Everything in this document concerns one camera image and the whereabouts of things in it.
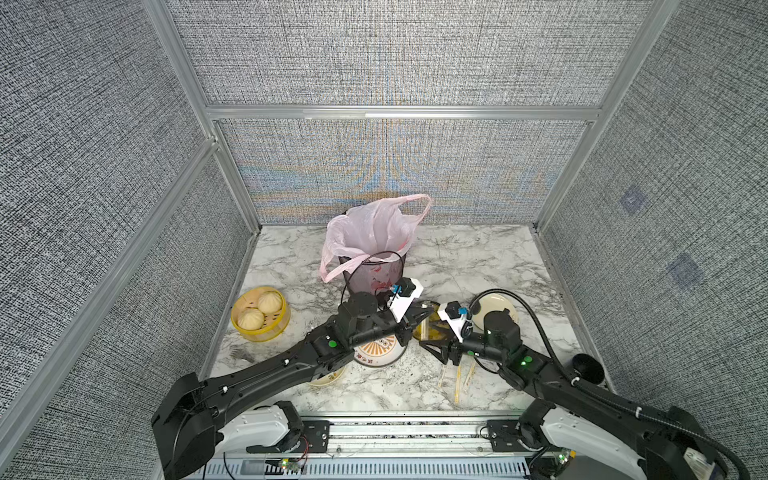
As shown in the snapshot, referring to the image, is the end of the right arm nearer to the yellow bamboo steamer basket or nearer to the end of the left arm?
the end of the left arm

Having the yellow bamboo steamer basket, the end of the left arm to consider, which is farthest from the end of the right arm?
the yellow bamboo steamer basket

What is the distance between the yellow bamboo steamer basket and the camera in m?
0.90
